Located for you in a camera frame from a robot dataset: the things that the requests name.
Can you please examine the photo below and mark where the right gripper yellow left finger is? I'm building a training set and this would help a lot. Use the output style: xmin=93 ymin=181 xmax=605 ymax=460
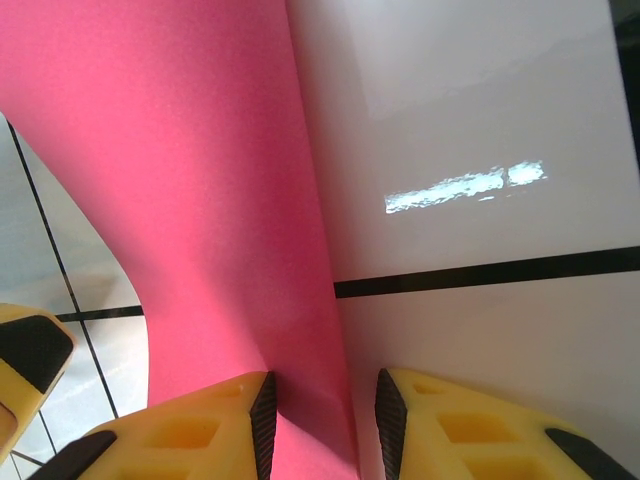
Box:
xmin=49 ymin=368 xmax=280 ymax=480

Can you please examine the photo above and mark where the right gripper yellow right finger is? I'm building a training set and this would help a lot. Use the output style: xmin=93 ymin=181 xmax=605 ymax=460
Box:
xmin=374 ymin=367 xmax=640 ymax=480

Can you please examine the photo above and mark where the pink square paper sheet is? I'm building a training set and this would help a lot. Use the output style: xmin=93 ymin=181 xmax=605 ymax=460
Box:
xmin=0 ymin=0 xmax=362 ymax=480

